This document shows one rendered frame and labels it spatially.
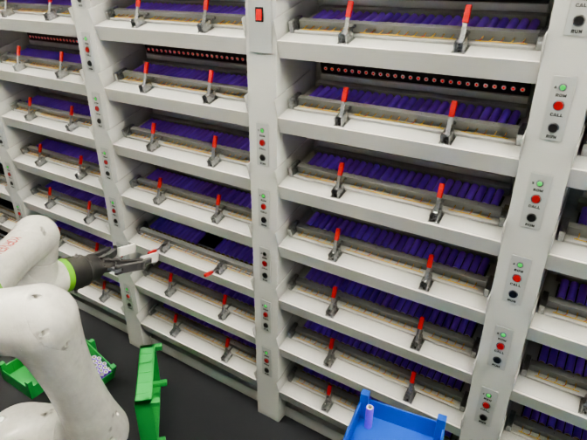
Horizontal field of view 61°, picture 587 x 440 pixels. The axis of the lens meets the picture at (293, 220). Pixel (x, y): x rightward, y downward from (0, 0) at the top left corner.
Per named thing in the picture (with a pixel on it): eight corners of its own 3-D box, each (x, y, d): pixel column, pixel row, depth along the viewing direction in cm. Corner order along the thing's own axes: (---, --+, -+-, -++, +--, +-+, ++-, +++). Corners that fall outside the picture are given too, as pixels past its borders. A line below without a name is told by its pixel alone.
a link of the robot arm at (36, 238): (-58, 317, 96) (4, 323, 97) (-60, 263, 92) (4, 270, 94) (21, 247, 130) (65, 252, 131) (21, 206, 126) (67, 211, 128)
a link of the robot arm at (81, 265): (76, 261, 131) (54, 251, 135) (76, 301, 134) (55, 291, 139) (95, 256, 136) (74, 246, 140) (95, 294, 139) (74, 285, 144)
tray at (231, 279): (256, 299, 164) (251, 279, 158) (131, 250, 193) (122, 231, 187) (288, 259, 176) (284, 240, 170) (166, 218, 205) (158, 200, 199)
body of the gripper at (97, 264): (74, 277, 142) (101, 269, 150) (93, 286, 138) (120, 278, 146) (74, 252, 140) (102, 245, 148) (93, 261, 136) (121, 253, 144)
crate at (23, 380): (31, 400, 189) (27, 383, 185) (2, 378, 199) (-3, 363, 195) (98, 354, 212) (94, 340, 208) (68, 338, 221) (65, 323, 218)
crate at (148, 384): (141, 449, 170) (165, 444, 171) (134, 405, 161) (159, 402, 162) (146, 385, 196) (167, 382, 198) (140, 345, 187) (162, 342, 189)
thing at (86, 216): (115, 243, 198) (101, 216, 189) (27, 208, 227) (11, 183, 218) (150, 213, 210) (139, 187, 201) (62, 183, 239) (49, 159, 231)
